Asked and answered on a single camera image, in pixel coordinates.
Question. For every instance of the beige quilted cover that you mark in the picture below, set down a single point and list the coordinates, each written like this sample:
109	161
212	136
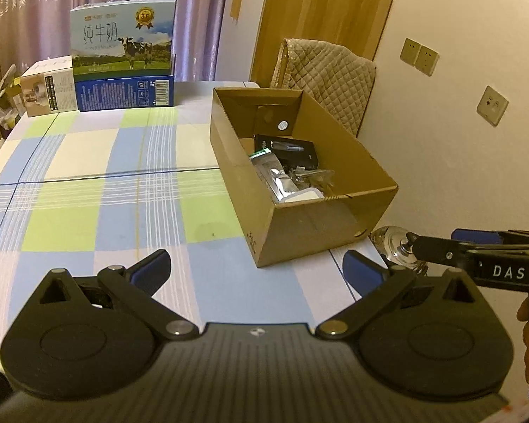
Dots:
330	79

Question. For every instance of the wooden door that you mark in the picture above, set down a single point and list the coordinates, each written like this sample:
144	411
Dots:
317	4

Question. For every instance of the white product box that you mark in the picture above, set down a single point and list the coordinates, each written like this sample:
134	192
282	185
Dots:
48	88

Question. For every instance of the crumpled clear plastic bag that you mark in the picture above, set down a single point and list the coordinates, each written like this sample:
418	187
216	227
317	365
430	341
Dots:
2	101

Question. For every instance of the silver foil bag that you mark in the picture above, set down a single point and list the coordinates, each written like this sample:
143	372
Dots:
277	180

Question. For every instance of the milk carton with cow print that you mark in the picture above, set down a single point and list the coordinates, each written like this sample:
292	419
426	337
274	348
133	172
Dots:
123	39

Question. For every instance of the single round-port wall socket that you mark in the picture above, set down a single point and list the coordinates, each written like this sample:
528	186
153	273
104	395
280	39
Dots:
492	105

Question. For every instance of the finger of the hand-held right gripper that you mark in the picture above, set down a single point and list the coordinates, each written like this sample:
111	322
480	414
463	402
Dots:
441	251
476	235

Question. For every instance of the black shaver box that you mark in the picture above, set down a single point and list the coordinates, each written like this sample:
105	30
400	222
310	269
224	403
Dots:
291	150

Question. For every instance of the beige wall socket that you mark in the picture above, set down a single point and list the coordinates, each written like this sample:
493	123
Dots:
410	51
427	61

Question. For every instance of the cardboard box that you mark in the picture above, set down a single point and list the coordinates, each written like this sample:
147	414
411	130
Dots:
317	229

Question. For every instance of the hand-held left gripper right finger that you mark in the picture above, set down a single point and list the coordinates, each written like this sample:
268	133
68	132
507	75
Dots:
361	272

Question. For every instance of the blue printed box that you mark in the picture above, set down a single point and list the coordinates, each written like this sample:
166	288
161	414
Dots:
114	94

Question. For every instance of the white pad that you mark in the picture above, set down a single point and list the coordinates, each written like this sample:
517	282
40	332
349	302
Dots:
302	196

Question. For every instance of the bag of cotton swabs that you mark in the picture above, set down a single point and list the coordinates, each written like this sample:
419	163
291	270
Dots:
313	178

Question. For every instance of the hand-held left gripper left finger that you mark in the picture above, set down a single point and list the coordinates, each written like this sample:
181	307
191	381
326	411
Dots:
152	269

